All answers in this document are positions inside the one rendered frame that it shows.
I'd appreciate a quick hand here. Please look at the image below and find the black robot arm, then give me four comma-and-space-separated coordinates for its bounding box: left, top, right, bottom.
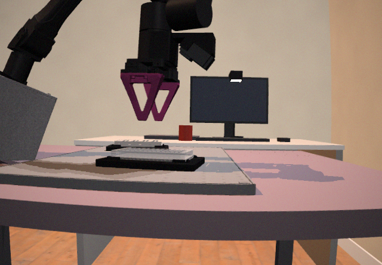
0, 0, 215, 85

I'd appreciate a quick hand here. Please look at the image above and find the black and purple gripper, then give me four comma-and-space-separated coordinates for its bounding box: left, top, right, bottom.
121, 29, 180, 121

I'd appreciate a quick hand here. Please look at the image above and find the cream well plate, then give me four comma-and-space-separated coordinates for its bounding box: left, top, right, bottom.
115, 140, 162, 147

